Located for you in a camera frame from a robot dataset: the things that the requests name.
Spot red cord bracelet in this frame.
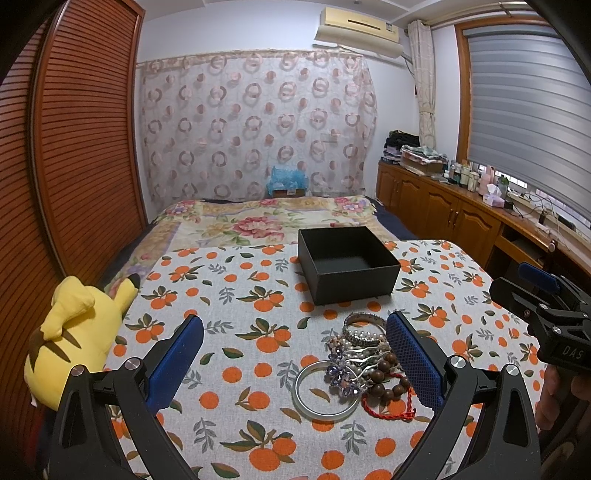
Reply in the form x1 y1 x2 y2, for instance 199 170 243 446
359 372 417 422

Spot silver carved bangle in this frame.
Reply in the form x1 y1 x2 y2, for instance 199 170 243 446
342 312 387 347

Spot pale jade bangle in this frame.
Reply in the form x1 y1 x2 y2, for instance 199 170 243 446
291 360 361 423

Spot black jewelry box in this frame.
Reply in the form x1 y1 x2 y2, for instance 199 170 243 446
297 226 401 306

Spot person's right hand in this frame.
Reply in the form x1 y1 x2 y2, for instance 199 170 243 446
535 364 591 431

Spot wooden sideboard cabinet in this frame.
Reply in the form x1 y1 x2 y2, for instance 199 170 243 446
376 161 590 282

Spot pink tissue box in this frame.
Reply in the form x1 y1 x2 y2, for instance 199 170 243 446
482 183 505 208

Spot yellow plush toy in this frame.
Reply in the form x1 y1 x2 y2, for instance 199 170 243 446
24 274 140 411

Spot cosmetic bottles group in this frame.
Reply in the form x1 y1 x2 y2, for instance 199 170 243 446
445 162 496 196

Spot orange print tablecloth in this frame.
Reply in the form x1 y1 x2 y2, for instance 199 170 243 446
106 240 544 479

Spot grey window blind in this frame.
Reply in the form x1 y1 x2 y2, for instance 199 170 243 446
464 24 590 217

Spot stack of folded clothes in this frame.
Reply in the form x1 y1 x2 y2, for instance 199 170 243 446
381 130 448 177

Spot wooden louvered wardrobe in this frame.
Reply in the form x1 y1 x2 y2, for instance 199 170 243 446
1 0 147 464

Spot floral bedspread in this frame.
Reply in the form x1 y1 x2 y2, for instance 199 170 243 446
100 195 417 295

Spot beige tied curtain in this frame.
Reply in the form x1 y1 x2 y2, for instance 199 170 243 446
407 20 436 149

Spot blue wrapped box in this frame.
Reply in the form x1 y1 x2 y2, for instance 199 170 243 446
267 166 308 198

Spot pink circle pattern curtain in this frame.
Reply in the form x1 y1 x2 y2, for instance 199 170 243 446
137 50 378 209

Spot wall air conditioner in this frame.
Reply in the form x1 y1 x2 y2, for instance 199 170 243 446
315 7 404 58

